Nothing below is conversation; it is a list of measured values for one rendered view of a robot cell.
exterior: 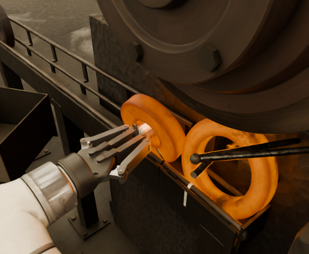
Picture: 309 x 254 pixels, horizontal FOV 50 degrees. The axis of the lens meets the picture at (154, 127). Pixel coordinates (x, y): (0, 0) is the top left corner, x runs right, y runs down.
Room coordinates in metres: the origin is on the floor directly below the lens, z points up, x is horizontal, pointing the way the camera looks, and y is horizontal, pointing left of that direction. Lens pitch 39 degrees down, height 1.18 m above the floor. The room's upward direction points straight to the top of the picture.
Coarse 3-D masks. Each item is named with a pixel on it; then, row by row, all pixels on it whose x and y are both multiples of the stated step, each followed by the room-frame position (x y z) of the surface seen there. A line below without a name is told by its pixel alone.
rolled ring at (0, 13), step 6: (0, 6) 1.24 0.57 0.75; (0, 12) 1.22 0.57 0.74; (0, 18) 1.20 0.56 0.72; (6, 18) 1.21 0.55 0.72; (0, 24) 1.21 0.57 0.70; (6, 24) 1.20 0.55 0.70; (0, 30) 1.31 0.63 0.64; (6, 30) 1.19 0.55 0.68; (12, 30) 1.21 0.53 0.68; (0, 36) 1.28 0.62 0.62; (6, 36) 1.19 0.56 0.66; (12, 36) 1.20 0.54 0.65; (6, 42) 1.20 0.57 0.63; (12, 42) 1.21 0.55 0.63
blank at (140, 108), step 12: (132, 96) 0.55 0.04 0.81; (144, 96) 0.53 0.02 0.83; (132, 108) 0.52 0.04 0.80; (144, 108) 0.50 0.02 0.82; (156, 108) 0.50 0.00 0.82; (132, 120) 0.54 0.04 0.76; (144, 120) 0.51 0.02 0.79; (156, 120) 0.48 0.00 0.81; (168, 120) 0.48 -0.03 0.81; (156, 132) 0.49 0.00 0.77; (168, 132) 0.47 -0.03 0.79; (180, 132) 0.48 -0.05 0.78; (156, 144) 0.51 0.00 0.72; (168, 144) 0.47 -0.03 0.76; (180, 144) 0.47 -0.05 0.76; (168, 156) 0.49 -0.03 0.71
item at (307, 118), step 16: (160, 80) 0.47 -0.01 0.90; (176, 96) 0.44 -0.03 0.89; (208, 112) 0.39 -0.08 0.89; (224, 112) 0.37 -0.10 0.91; (272, 112) 0.31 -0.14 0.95; (288, 112) 0.30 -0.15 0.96; (304, 112) 0.29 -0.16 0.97; (240, 128) 0.34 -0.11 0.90; (256, 128) 0.33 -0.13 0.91; (272, 128) 0.31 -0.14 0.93; (288, 128) 0.30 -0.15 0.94; (304, 128) 0.28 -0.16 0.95
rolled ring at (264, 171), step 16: (192, 128) 0.47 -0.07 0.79; (208, 128) 0.45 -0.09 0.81; (224, 128) 0.43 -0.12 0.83; (192, 144) 0.46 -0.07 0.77; (240, 144) 0.40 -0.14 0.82; (256, 160) 0.38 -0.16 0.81; (272, 160) 0.38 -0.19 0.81; (208, 176) 0.44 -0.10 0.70; (256, 176) 0.37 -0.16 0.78; (272, 176) 0.36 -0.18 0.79; (208, 192) 0.40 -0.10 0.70; (256, 192) 0.35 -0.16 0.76; (272, 192) 0.35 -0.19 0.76; (224, 208) 0.37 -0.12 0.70; (240, 208) 0.36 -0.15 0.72; (256, 208) 0.34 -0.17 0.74
